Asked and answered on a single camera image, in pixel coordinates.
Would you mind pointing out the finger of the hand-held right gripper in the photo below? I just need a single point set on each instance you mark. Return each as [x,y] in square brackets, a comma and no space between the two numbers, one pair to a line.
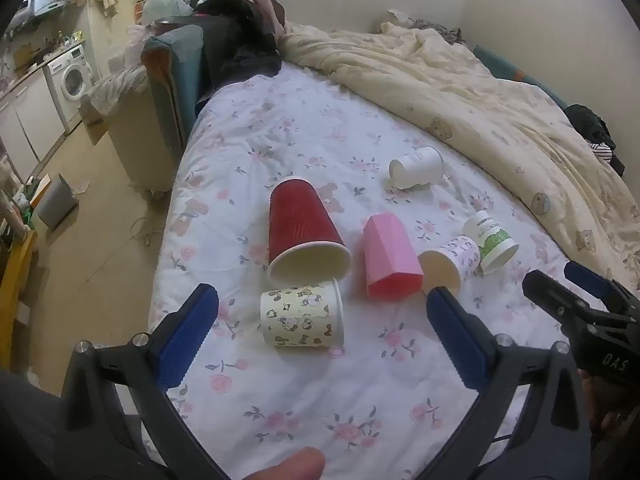
[560,302]
[595,282]

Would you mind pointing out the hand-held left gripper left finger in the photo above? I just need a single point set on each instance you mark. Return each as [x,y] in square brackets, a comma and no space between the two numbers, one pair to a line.
[186,336]

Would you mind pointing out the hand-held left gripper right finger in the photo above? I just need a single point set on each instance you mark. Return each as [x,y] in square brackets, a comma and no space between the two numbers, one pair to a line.
[454,341]

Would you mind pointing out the cartoon print paper cup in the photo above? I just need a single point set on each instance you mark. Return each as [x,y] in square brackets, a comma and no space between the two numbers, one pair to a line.
[300,316]

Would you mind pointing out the white purple print paper cup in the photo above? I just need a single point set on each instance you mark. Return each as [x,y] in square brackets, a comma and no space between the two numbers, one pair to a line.
[462,256]

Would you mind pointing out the white green label paper cup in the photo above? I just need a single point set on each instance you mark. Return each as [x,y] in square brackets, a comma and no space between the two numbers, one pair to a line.
[491,240]

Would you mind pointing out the pink plastic cup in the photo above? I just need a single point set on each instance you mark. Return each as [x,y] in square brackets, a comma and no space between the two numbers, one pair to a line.
[390,255]

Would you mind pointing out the red ribbed paper cup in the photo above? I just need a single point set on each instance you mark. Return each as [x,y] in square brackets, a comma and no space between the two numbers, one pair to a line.
[300,220]

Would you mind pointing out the plain white paper cup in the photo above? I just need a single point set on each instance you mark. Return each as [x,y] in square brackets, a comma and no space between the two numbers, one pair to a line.
[421,165]

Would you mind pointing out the person's right hand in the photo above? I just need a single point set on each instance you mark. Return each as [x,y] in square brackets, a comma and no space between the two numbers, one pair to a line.
[612,410]

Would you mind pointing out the person's left hand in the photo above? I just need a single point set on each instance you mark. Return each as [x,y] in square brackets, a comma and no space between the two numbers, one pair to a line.
[290,467]

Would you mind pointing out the dark clothes heap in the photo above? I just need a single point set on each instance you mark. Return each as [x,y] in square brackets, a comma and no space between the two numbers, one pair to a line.
[595,127]

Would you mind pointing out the yellow stool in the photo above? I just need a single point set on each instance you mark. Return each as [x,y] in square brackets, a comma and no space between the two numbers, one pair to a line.
[15,280]

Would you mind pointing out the grey waste bin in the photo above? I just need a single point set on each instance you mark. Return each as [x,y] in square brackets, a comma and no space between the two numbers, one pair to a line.
[57,202]

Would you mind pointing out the cream bear print quilt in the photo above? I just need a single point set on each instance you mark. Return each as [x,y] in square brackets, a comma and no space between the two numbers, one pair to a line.
[475,95]

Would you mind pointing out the floral white bed sheet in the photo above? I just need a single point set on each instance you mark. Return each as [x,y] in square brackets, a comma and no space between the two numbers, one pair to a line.
[280,130]

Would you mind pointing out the cardboard box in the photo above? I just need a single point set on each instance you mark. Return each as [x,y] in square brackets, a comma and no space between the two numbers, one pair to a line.
[94,125]

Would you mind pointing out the teal padded headboard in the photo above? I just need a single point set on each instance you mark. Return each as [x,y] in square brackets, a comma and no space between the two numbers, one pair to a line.
[170,75]

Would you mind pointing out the white kitchen cabinet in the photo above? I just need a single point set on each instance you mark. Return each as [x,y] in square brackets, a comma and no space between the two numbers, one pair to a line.
[30,120]

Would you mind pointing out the white washing machine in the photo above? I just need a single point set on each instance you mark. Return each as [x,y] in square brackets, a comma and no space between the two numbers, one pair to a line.
[72,80]

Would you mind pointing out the black clothes pile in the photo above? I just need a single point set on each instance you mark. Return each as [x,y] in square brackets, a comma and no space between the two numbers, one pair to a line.
[235,35]

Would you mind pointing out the translucent plastic bag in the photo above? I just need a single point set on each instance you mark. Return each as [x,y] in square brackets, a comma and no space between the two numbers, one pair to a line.
[162,2]

